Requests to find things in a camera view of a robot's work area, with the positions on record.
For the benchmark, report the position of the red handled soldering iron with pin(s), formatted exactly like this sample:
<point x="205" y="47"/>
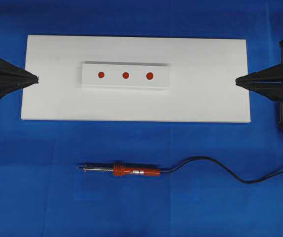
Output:
<point x="121" y="169"/>

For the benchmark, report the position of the large white base board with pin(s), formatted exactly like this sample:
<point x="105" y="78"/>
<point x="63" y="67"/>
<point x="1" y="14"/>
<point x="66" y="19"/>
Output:
<point x="202" y="80"/>

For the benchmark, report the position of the small white raised plate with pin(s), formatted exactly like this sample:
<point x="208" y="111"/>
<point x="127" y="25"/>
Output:
<point x="114" y="75"/>

